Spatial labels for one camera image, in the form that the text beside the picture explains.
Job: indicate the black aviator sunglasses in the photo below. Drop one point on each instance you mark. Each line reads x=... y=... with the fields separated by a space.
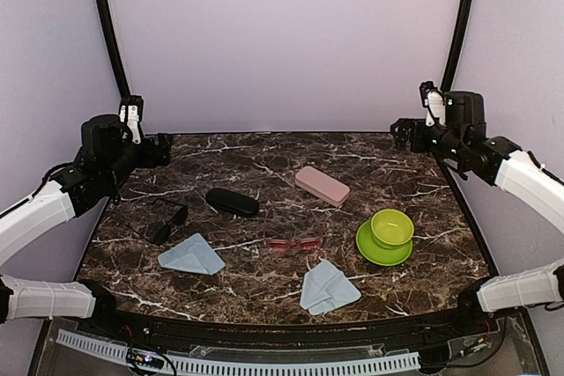
x=164 y=230

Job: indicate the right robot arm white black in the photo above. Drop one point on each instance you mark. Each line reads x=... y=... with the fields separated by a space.
x=454 y=130

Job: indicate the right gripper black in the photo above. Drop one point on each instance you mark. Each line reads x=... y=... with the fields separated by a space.
x=418 y=145

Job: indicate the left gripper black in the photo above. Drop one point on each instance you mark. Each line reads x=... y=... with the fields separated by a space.
x=151 y=160

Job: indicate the black glasses case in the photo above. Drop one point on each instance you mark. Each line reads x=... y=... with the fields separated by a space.
x=232 y=202

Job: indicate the left black frame post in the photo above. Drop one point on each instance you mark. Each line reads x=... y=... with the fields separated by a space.
x=108 y=32

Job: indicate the pink translucent sunglasses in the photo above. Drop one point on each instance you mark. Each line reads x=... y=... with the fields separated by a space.
x=308 y=244

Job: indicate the green plate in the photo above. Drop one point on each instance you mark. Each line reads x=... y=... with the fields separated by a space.
x=378 y=255

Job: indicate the black frame post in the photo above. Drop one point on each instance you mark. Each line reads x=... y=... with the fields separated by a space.
x=108 y=32
x=456 y=45

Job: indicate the white slotted cable duct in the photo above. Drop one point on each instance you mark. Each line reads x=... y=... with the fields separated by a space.
x=148 y=362

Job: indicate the black front rail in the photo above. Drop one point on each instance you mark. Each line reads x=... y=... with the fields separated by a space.
x=422 y=330

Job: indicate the green bowl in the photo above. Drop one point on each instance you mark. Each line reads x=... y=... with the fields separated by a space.
x=391 y=229

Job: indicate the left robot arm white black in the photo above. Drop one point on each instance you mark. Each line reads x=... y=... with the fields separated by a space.
x=112 y=147

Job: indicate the right black frame post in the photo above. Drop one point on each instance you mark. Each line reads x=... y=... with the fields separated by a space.
x=456 y=45

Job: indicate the pink glasses case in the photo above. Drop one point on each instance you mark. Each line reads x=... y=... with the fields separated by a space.
x=322 y=186

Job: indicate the light blue cloth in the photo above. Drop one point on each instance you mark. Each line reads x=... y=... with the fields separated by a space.
x=194 y=255
x=326 y=288

